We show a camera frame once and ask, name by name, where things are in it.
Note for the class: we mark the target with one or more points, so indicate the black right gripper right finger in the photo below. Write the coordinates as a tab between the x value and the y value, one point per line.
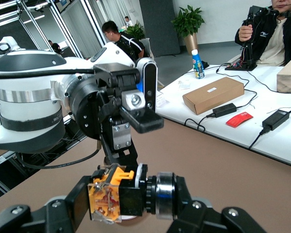
198	218

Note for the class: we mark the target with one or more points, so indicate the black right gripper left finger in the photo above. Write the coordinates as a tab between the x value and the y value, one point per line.
63	213

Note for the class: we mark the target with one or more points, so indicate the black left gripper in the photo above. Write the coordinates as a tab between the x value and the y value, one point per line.
87	106

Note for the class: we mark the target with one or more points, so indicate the orange push-button switch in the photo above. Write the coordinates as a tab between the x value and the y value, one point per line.
131	199

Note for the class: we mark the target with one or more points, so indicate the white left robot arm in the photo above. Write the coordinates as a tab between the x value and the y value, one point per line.
26	80

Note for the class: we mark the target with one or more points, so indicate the brown cardboard box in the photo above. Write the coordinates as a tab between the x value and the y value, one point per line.
213	94

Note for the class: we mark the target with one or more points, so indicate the clear plastic bag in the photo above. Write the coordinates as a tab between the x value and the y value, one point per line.
184	85

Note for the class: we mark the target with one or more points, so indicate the man in black striped shirt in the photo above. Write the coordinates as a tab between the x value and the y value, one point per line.
128	44

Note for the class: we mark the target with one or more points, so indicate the white blue drink bottle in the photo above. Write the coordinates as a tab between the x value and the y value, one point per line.
198	65

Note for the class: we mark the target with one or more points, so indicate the small black power adapter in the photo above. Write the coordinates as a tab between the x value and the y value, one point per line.
224	110

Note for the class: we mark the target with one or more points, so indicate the small green leafy plant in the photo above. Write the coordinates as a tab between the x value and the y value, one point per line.
135	30

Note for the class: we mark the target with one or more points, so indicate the red card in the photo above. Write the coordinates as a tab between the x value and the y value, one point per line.
238	119

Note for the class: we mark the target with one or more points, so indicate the white side table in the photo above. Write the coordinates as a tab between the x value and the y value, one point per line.
276	143

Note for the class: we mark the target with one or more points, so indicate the dark grey partition panel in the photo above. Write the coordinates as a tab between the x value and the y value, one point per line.
157	24

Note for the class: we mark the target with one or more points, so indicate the distant person white shirt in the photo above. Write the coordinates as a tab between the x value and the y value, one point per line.
128	20

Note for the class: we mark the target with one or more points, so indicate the distant person dark clothes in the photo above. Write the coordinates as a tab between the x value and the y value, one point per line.
54	46

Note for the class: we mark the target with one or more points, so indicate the potted plant gold pot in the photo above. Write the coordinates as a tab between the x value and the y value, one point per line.
188	21

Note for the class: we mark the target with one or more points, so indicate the large black power adapter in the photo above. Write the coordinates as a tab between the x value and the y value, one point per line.
275	119

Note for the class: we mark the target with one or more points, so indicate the wooden block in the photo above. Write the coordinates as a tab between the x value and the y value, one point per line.
289	75

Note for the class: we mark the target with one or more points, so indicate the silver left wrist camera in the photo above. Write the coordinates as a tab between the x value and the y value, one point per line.
150	82

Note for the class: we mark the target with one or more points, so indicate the aluminium frame structure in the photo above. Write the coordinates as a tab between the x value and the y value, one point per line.
4	19

